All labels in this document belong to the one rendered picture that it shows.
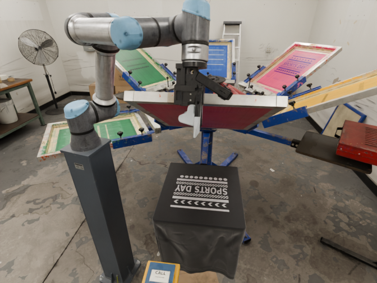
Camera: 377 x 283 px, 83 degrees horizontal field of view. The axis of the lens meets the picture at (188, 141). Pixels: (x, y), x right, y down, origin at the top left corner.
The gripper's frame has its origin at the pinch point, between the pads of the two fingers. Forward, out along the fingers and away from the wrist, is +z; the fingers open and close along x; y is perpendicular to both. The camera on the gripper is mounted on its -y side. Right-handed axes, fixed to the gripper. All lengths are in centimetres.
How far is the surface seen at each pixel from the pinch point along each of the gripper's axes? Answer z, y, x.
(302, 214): 109, -104, -153
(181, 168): 36, 14, -67
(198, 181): 39, 2, -57
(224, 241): 60, -14, -32
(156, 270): 53, 14, -3
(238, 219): 47, -19, -32
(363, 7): -134, -200, -284
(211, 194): 42, -6, -47
